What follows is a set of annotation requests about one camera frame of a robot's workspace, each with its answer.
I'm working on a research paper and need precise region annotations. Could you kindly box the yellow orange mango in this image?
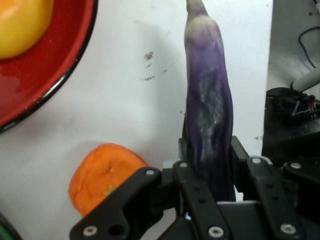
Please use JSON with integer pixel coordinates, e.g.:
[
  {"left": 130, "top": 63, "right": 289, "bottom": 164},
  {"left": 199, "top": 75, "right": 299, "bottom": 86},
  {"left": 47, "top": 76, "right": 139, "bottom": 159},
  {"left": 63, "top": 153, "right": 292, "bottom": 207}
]
[{"left": 0, "top": 0, "right": 55, "bottom": 60}]

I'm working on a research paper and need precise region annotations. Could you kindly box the black equipment with wires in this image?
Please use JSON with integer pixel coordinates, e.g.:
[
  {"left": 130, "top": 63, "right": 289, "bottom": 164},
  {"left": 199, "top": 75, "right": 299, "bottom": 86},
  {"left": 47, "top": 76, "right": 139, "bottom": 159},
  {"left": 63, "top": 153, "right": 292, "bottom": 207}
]
[{"left": 261, "top": 86, "right": 320, "bottom": 166}]

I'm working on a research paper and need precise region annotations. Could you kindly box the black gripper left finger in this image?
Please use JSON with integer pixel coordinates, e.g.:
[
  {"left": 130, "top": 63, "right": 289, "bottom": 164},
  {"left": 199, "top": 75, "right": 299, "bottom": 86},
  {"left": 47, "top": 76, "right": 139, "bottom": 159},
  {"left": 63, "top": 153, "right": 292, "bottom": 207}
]
[{"left": 69, "top": 138, "right": 229, "bottom": 240}]

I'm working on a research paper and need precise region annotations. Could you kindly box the red plate with black rim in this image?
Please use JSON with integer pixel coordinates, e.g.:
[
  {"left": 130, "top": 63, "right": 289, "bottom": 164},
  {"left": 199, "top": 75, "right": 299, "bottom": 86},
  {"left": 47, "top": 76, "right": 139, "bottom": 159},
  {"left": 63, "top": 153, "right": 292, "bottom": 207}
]
[{"left": 0, "top": 0, "right": 100, "bottom": 134}]

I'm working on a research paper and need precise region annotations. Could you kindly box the light grey tube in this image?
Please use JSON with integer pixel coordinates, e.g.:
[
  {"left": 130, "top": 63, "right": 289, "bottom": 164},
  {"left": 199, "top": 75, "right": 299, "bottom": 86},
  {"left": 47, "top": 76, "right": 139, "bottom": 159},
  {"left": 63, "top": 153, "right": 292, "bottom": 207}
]
[{"left": 290, "top": 71, "right": 320, "bottom": 91}]

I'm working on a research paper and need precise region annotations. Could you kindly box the long purple eggplant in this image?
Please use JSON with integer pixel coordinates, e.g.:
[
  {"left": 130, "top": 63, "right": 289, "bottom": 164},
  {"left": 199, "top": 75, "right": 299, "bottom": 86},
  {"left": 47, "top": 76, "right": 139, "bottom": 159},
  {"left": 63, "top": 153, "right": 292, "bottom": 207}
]
[{"left": 183, "top": 0, "right": 237, "bottom": 202}]

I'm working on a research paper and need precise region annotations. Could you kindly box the dark green plate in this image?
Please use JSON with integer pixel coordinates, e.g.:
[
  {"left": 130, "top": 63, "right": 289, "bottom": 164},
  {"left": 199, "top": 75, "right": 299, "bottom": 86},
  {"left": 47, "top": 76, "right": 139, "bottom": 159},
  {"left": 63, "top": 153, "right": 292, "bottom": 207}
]
[{"left": 0, "top": 211, "right": 19, "bottom": 240}]

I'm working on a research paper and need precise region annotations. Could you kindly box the thin dark looped wire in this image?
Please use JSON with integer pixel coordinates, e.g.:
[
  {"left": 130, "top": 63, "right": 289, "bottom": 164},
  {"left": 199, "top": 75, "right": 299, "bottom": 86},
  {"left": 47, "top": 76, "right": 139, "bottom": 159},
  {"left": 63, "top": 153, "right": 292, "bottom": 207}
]
[{"left": 298, "top": 24, "right": 320, "bottom": 69}]

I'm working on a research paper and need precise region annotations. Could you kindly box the round orange fruit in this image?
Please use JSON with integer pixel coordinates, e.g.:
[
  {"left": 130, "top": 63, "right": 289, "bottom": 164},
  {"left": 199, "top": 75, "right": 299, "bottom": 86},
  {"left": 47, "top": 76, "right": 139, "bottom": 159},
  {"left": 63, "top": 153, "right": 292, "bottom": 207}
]
[{"left": 68, "top": 142, "right": 151, "bottom": 217}]

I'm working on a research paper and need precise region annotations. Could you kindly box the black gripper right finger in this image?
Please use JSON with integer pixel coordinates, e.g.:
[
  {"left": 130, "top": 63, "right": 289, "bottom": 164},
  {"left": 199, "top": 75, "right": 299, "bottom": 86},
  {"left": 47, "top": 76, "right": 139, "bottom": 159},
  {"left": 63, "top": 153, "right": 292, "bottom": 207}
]
[{"left": 231, "top": 136, "right": 320, "bottom": 240}]

